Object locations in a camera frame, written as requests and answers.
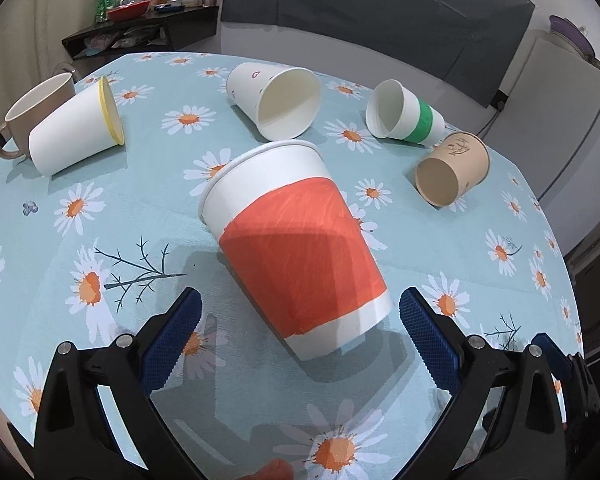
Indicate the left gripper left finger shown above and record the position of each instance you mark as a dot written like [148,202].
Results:
[73,438]

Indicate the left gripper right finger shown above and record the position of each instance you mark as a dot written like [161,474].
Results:
[503,419]

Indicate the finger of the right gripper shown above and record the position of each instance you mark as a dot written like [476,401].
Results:
[563,366]
[580,392]

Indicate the orange banded paper cup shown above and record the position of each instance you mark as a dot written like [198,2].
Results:
[290,238]

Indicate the brown kraft paper cup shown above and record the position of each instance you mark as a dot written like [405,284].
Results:
[458,164]

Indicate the white yellow rim paper cup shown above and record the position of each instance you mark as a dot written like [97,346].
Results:
[84,126]

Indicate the green banded paper cup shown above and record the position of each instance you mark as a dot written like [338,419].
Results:
[394,112]

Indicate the white heart print paper cup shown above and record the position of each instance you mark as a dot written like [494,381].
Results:
[282,102]

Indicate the person's left hand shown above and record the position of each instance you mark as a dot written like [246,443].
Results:
[274,470]

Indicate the blue daisy print tablecloth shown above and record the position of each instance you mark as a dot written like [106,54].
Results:
[93,252]

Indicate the white refrigerator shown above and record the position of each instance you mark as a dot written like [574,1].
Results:
[550,129]

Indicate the beige ceramic mug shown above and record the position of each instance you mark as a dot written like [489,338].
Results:
[30,110]

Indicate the purple pot on fridge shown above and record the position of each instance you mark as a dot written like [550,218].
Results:
[564,28]

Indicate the dark grey cloth covered screen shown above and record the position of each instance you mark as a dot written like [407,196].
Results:
[468,44]

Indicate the beige curtain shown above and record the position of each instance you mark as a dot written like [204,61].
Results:
[31,34]

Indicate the red bowl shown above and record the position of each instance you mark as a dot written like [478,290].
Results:
[129,12]

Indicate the black wall shelf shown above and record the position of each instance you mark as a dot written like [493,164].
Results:
[152,32]

